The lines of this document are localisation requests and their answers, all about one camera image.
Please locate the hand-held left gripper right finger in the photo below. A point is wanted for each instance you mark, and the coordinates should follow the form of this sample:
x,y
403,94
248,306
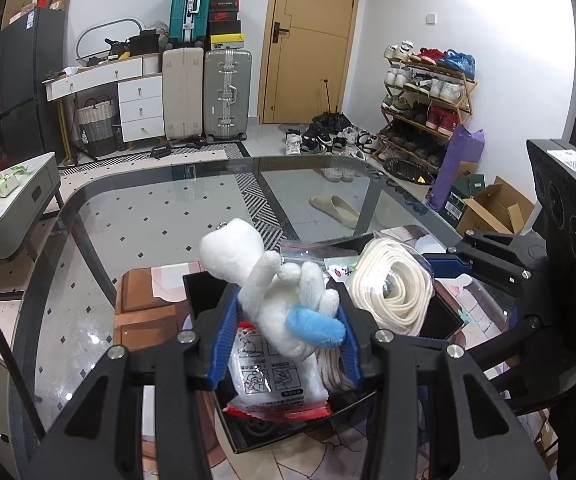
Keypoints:
x,y
354,357

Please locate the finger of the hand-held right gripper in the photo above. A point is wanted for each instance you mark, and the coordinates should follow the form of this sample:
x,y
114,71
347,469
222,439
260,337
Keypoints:
x,y
448,265
513,345

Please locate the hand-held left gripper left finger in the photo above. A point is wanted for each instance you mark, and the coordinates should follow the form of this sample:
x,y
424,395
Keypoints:
x,y
220,350

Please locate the black storage box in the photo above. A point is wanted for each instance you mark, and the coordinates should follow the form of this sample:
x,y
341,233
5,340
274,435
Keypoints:
x,y
200,295

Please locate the bag of cream laces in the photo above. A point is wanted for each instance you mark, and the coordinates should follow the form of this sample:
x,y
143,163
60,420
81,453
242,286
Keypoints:
x,y
393,285

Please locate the red white plastic packet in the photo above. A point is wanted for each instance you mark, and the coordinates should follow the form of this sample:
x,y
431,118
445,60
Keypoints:
x,y
268,385

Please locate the white blue plush toy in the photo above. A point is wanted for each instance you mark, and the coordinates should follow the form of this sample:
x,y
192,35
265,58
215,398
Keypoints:
x,y
268,285

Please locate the clear zip bag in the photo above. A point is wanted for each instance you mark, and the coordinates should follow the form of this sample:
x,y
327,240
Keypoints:
x,y
303,252

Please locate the dark green box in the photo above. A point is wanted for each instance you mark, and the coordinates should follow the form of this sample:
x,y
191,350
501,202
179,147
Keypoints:
x,y
463,200

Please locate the open cardboard box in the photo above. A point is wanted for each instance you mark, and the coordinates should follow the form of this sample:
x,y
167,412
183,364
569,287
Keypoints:
x,y
493,210

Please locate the purple bag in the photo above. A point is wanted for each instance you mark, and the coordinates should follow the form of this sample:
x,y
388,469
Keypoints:
x,y
455,170

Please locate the beige slipper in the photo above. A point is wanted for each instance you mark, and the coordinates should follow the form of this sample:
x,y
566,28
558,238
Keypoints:
x,y
348,215
328,206

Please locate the wooden shoe rack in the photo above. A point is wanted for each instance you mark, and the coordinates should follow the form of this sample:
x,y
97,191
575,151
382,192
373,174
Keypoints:
x,y
470,95

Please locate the pile of floor shoes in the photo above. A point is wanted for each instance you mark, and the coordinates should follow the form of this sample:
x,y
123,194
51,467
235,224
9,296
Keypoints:
x,y
328,137

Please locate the rows of shelved shoes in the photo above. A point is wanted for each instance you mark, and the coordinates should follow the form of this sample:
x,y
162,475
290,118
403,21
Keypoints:
x,y
428,85

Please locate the grey side table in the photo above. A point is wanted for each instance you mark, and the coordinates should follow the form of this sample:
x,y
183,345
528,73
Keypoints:
x,y
22,220

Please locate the wicker basket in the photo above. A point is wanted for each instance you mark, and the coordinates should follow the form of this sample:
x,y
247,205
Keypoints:
x,y
97,130

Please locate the wooden door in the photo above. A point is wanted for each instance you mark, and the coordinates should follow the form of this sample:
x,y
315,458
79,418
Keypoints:
x,y
313,50

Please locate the silver suitcase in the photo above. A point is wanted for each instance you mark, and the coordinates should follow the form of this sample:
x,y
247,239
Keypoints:
x,y
227,95

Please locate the beige suitcase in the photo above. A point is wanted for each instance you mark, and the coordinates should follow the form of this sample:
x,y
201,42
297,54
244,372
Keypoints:
x,y
182,95

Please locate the white drawer desk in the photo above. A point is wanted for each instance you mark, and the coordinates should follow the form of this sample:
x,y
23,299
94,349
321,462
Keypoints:
x,y
137,100

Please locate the pale green pouch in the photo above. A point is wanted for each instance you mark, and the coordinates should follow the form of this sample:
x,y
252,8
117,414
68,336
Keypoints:
x,y
7,182

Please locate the black handbag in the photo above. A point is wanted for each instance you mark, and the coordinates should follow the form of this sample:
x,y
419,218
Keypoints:
x,y
145,45

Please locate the stack of shoe boxes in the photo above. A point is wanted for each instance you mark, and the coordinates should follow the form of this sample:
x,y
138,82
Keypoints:
x,y
225,20

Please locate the dark grey refrigerator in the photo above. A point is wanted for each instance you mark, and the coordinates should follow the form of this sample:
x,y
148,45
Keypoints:
x,y
27,70

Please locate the oval white hoop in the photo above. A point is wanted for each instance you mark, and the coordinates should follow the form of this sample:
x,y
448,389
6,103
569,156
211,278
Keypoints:
x,y
85,35

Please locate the teal suitcase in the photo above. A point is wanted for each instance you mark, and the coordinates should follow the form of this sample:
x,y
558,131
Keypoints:
x,y
190,7

